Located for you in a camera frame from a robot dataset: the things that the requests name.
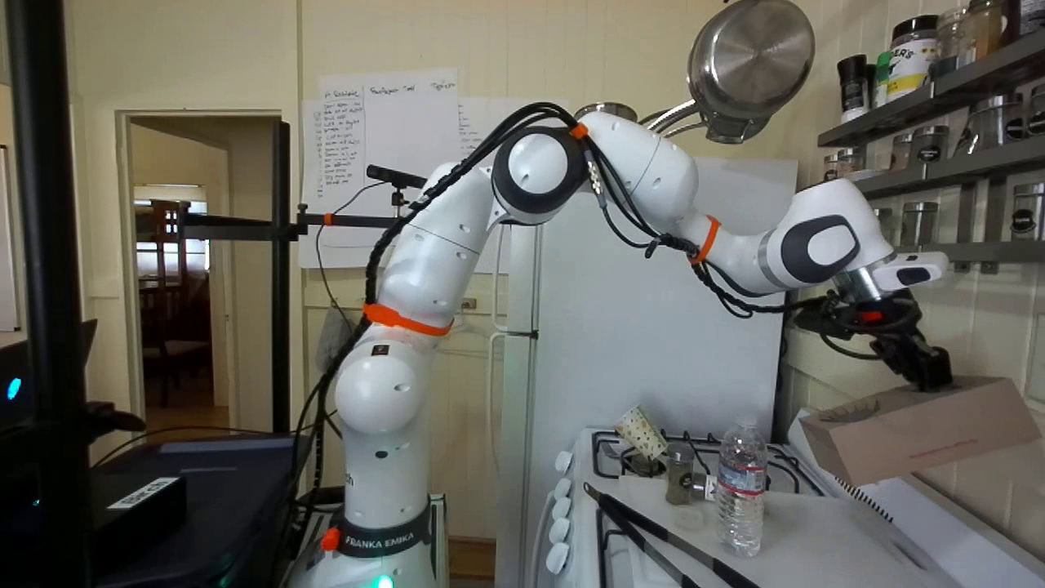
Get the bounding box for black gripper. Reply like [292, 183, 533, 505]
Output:
[790, 292, 953, 393]

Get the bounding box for clear plastic water bottle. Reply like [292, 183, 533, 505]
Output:
[719, 425, 768, 557]

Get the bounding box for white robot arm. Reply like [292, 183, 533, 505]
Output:
[292, 103, 949, 588]

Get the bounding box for steel spice rack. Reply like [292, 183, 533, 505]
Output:
[815, 32, 1045, 276]

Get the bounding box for grey pepper shaker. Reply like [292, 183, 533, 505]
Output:
[667, 447, 694, 507]

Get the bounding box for polka dot paper cup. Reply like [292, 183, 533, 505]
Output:
[618, 409, 667, 461]

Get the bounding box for black stove grate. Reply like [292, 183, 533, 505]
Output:
[588, 427, 826, 496]

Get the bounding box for white refrigerator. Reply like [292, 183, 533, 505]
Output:
[490, 194, 780, 588]

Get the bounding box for hanging steel pot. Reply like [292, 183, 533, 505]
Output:
[647, 0, 815, 145]

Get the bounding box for white gas stove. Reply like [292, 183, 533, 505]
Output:
[525, 419, 1045, 588]

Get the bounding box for white stove knob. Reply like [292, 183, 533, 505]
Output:
[545, 542, 572, 574]
[550, 496, 572, 524]
[545, 519, 572, 547]
[553, 473, 572, 499]
[553, 452, 574, 473]

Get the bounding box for steel pot on fridge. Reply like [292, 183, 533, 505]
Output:
[574, 103, 636, 120]

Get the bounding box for black table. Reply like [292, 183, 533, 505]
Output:
[89, 439, 295, 588]

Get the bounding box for black camera on stand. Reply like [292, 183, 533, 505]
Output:
[365, 165, 429, 190]

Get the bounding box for paper notes on wall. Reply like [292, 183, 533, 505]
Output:
[303, 68, 515, 217]

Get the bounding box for black metal post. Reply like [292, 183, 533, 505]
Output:
[3, 0, 90, 588]

